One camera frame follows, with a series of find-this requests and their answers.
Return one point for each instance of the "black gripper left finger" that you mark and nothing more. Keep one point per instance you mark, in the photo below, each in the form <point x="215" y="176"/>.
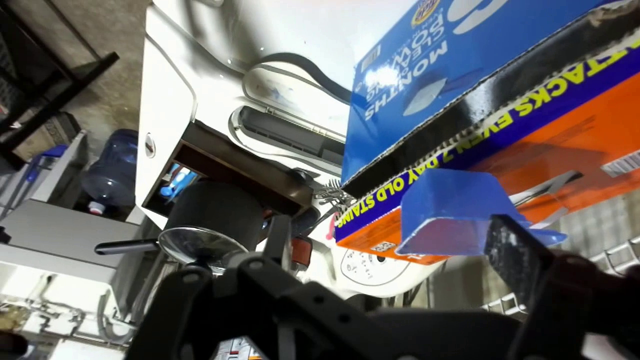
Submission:
<point x="301" y="327"/>

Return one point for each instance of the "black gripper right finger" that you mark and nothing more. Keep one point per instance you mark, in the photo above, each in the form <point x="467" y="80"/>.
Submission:
<point x="581" y="313"/>

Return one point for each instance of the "small blue plastic block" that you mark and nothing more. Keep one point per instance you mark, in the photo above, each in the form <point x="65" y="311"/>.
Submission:
<point x="452" y="207"/>

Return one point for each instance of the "blue cardboard detergent box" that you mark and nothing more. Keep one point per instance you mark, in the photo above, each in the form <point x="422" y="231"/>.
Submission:
<point x="481" y="72"/>

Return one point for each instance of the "grey lint screen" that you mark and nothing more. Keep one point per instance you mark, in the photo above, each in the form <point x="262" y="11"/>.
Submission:
<point x="286" y="132"/>

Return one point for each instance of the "blue water jug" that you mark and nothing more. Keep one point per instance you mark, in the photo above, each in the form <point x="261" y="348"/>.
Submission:
<point x="112" y="173"/>

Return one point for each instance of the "white storage cabinet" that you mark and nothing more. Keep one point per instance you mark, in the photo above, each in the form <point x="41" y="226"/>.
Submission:
<point x="60" y="232"/>

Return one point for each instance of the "white dryer machine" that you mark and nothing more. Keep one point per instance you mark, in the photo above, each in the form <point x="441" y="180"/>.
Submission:
<point x="167" y="100"/>

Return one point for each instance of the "white washing machine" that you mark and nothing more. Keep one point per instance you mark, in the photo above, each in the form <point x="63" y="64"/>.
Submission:
<point x="312" y="26"/>

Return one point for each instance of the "black shelf rack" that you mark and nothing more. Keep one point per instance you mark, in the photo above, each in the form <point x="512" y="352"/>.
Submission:
<point x="66" y="87"/>

